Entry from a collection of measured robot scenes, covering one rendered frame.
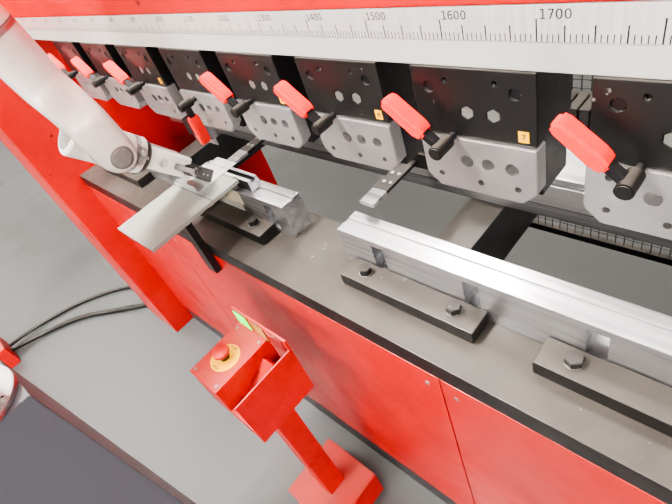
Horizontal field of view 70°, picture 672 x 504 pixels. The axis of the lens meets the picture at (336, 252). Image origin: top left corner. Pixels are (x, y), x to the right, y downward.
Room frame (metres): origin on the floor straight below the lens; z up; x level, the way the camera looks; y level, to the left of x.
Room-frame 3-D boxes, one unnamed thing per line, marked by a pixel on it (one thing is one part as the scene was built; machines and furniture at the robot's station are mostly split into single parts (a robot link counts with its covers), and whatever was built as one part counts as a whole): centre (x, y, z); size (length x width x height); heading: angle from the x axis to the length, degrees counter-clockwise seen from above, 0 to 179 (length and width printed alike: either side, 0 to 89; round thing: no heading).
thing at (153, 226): (1.05, 0.31, 1.00); 0.26 x 0.18 x 0.01; 123
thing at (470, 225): (0.84, -0.46, 0.81); 0.64 x 0.08 x 0.14; 123
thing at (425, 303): (0.59, -0.09, 0.89); 0.30 x 0.05 x 0.03; 33
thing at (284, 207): (1.09, 0.16, 0.92); 0.39 x 0.06 x 0.10; 33
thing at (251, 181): (1.11, 0.17, 0.98); 0.20 x 0.03 x 0.03; 33
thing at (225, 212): (1.07, 0.21, 0.89); 0.30 x 0.05 x 0.03; 33
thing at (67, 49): (1.49, 0.42, 1.26); 0.15 x 0.09 x 0.17; 33
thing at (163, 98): (1.15, 0.20, 1.26); 0.15 x 0.09 x 0.17; 33
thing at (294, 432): (0.69, 0.28, 0.39); 0.06 x 0.06 x 0.54; 33
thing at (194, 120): (0.97, 0.16, 1.20); 0.04 x 0.02 x 0.10; 123
